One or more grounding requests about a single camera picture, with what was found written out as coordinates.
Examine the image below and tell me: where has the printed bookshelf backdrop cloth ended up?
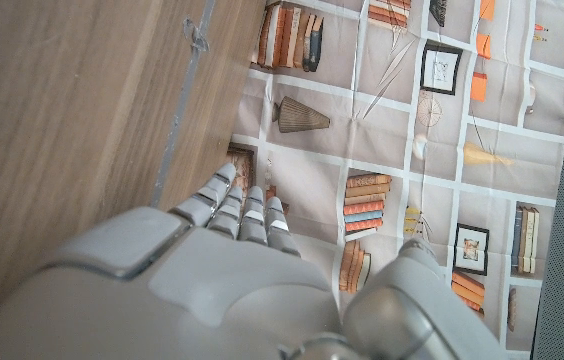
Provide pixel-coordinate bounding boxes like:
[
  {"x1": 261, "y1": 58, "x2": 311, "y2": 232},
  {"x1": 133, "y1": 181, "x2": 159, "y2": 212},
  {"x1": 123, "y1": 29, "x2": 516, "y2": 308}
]
[{"x1": 225, "y1": 0, "x2": 564, "y2": 354}]

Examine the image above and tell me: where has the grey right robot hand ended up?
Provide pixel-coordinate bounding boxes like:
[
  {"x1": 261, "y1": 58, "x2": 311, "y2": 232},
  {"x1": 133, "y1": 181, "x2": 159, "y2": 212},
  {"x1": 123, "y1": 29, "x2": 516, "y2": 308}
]
[{"x1": 0, "y1": 162, "x2": 511, "y2": 360}]

